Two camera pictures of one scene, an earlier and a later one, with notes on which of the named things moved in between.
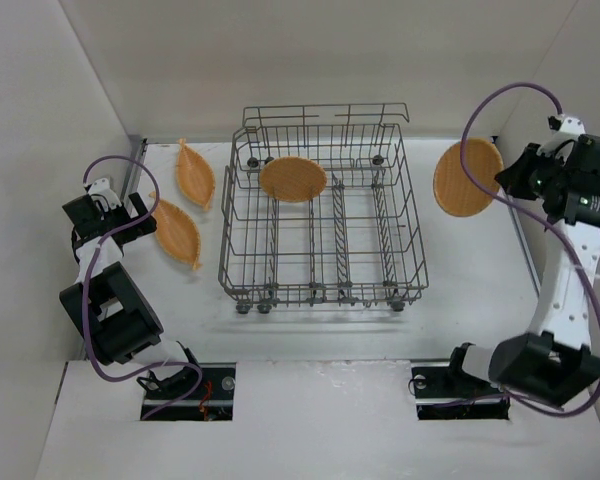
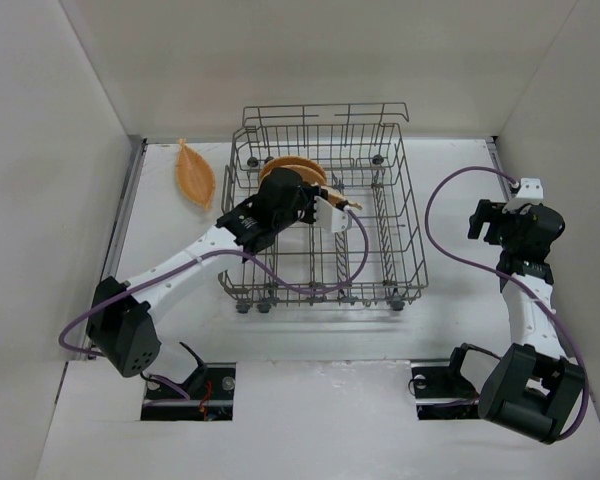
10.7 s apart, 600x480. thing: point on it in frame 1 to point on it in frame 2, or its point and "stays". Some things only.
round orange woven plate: [454, 190] to [312, 176]
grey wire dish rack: [317, 210] stays
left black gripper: [131, 220] to [307, 201]
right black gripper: [522, 171] to [483, 220]
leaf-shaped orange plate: [178, 233] to [333, 197]
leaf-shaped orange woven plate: [195, 175] stays
